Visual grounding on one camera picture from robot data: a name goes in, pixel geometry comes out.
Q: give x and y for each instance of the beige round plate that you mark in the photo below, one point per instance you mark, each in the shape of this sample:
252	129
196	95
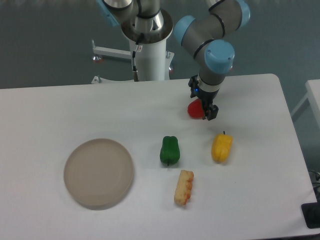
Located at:
99	173

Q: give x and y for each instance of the yellow toy corn piece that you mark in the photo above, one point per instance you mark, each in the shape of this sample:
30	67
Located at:
184	187

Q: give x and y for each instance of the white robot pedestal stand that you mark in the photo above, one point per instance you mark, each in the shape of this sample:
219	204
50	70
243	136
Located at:
147	37

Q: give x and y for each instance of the green toy pepper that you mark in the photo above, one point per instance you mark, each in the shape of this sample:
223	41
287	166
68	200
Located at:
170	151

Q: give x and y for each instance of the red toy pepper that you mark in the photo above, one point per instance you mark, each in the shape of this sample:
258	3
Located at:
195	110

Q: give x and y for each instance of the yellow toy pepper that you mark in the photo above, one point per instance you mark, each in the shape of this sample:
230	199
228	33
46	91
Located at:
221	147

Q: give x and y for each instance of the black device at table edge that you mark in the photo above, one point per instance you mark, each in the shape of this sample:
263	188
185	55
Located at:
311	214

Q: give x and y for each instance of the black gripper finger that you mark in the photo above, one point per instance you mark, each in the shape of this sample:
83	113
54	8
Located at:
193	85
210	112

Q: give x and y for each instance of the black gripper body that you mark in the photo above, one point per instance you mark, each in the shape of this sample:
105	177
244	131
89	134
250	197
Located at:
206	98

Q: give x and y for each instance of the white side table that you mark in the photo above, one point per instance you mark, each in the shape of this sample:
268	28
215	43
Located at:
311	98

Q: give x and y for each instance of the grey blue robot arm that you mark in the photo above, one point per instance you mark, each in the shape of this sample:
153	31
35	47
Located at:
202	39

